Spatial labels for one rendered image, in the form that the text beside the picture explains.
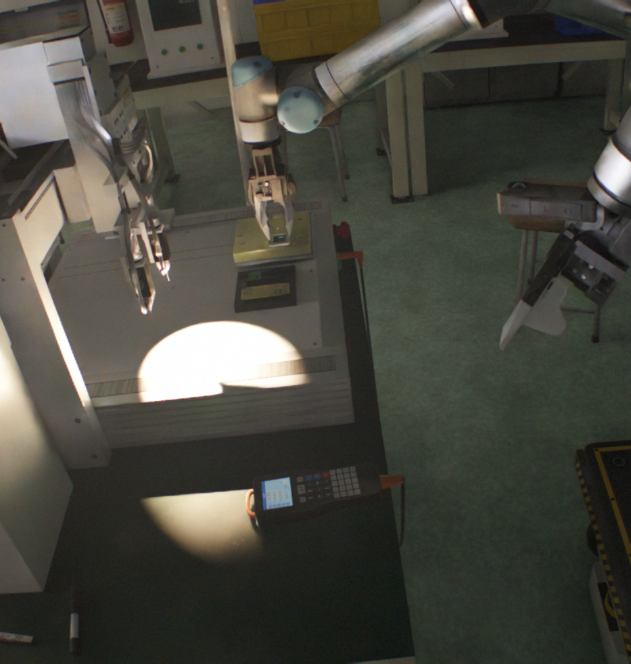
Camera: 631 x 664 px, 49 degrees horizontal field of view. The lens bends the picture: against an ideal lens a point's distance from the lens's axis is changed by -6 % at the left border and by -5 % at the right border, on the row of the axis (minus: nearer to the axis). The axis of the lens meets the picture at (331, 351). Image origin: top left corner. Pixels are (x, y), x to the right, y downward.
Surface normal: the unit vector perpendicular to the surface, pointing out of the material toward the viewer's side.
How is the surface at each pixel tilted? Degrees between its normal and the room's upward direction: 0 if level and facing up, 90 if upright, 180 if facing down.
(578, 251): 87
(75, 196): 90
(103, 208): 90
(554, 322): 57
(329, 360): 0
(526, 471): 0
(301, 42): 90
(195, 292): 0
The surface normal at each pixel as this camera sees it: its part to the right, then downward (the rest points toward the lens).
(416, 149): 0.05, 0.58
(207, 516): -0.11, -0.80
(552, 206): -0.55, 0.50
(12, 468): 0.99, -0.11
